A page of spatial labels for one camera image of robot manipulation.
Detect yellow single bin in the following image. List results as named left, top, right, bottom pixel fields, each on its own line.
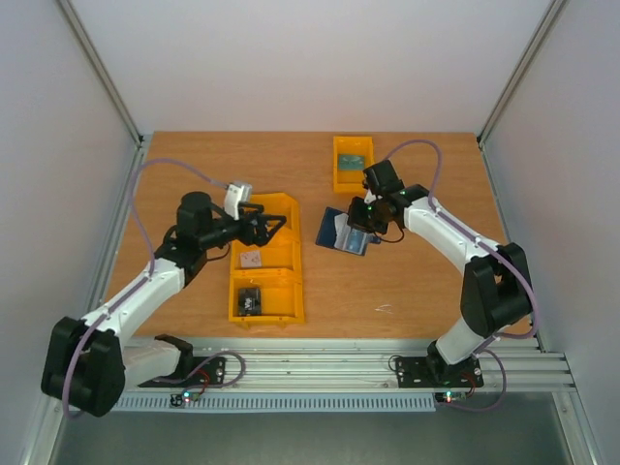
left=332, top=136, right=374, bottom=197

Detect yellow bin of row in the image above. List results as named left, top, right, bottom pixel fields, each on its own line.
left=230, top=238, right=302, bottom=276
left=228, top=269, right=306, bottom=328
left=250, top=192, right=300, bottom=242

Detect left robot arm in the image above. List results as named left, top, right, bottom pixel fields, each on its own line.
left=41, top=185, right=287, bottom=419

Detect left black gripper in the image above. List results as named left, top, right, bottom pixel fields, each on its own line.
left=201, top=202, right=288, bottom=249

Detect yellow bin middle of row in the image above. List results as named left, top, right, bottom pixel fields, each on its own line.
left=230, top=238, right=302, bottom=276

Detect black card in bin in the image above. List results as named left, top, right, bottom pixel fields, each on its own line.
left=237, top=288, right=262, bottom=317

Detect blue card holder wallet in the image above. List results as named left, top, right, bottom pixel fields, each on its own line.
left=315, top=207, right=381, bottom=257

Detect grey slotted cable duct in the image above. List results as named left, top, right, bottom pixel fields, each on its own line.
left=113, top=392, right=436, bottom=414

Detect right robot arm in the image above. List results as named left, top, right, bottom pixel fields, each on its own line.
left=348, top=160, right=535, bottom=388

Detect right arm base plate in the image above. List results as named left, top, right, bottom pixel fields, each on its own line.
left=395, top=356, right=484, bottom=389

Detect teal card in single bin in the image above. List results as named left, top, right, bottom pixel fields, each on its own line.
left=337, top=153, right=365, bottom=171

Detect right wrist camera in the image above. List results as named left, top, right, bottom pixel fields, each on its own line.
left=364, top=189, right=377, bottom=204

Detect yellow bin bottom of row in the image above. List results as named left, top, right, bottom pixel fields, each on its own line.
left=228, top=269, right=306, bottom=328

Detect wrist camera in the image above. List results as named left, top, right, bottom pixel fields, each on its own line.
left=364, top=189, right=377, bottom=204
left=224, top=181, right=253, bottom=221

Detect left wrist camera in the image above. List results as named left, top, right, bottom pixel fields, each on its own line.
left=224, top=181, right=253, bottom=221

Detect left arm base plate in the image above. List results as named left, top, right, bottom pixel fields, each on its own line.
left=139, top=356, right=226, bottom=388

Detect yellow bin top of row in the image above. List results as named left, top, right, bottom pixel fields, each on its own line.
left=250, top=192, right=300, bottom=242

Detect white card in bin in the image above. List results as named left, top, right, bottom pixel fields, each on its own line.
left=239, top=250, right=263, bottom=268

